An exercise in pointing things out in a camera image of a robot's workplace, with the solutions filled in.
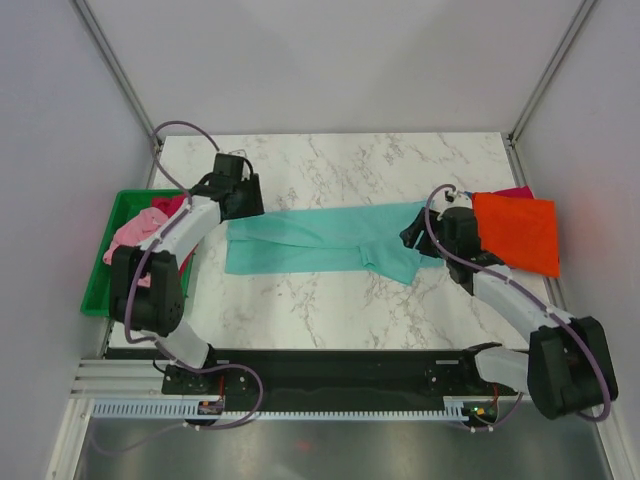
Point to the pink t shirt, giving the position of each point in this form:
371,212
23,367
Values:
136,230

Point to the teal t shirt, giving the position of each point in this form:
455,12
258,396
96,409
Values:
351,239

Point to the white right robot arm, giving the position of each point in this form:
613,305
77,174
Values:
545,340

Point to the magenta t shirt in bin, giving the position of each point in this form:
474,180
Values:
169,206

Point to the white slotted cable duct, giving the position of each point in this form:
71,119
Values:
439,409

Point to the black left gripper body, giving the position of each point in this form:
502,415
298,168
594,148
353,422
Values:
248,198

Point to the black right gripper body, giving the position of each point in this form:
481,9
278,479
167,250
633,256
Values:
423,243

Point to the green plastic bin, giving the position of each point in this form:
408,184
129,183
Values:
127,204

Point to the orange folded t shirt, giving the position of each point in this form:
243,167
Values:
522,232

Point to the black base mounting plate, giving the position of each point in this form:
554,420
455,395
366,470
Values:
344,377

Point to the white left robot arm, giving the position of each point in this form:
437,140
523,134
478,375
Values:
145,291

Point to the magenta folded t shirt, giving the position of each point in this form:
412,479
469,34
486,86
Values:
523,192

